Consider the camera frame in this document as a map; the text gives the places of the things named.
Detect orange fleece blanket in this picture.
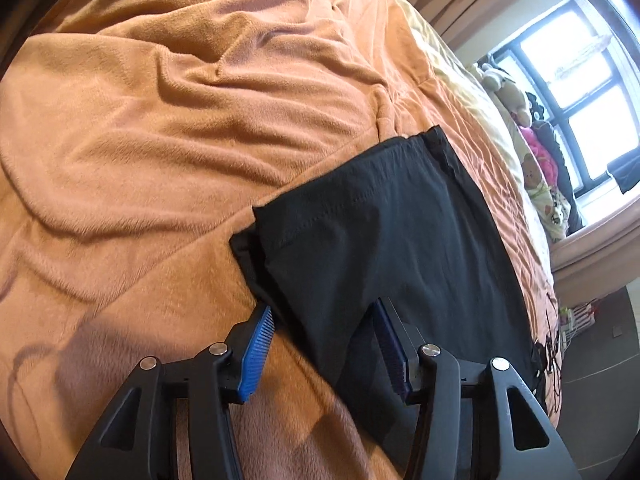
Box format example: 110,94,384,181
0,0,563,480

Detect black framed window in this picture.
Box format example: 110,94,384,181
487,0,640,196

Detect black pants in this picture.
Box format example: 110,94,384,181
229,126,547,468

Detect dark hanging cloth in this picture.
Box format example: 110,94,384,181
606,152,640,195

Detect bear print pillow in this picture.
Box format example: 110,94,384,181
520,152,571,241

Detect dark cloth bundle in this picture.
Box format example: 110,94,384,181
547,120,583,233

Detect patterned hanging cloth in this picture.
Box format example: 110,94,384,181
550,40,608,81

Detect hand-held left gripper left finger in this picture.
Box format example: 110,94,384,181
65,304,276,480

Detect pink plush toy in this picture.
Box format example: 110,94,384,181
520,127,558,186

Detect black plush toy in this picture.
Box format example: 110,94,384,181
525,92,551,123

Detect beige plush toy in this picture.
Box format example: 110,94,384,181
477,60,533,128

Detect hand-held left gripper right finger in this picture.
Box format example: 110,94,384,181
374,297,583,480

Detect white floor rack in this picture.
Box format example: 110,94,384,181
557,300,601,356

